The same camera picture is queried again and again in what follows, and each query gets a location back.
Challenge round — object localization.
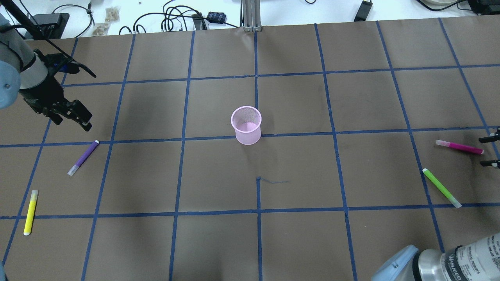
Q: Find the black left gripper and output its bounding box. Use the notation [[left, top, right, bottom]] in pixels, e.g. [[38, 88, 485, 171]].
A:
[[20, 77, 93, 132]]

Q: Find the pink marker pen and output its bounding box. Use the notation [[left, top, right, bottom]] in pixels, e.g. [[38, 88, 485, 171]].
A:
[[435, 139, 484, 155]]

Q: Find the purple marker pen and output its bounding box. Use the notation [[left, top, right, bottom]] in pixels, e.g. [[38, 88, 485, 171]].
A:
[[67, 140, 100, 176]]

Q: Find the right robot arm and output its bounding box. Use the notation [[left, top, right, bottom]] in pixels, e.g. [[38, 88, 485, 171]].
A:
[[371, 128, 499, 281]]

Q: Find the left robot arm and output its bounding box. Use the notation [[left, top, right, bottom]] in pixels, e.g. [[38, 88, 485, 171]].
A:
[[0, 17, 95, 132]]

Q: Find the pink mesh cup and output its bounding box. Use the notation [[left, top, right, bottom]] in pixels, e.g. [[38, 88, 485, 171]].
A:
[[230, 106, 262, 145]]

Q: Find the green marker pen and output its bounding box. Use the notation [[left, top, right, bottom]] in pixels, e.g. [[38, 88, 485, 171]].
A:
[[422, 168, 462, 209]]

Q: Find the yellow marker pen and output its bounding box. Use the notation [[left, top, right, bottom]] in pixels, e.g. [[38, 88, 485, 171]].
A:
[[23, 190, 39, 236]]

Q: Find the black power adapter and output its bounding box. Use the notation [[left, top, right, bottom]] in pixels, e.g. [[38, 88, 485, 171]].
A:
[[354, 0, 373, 22]]

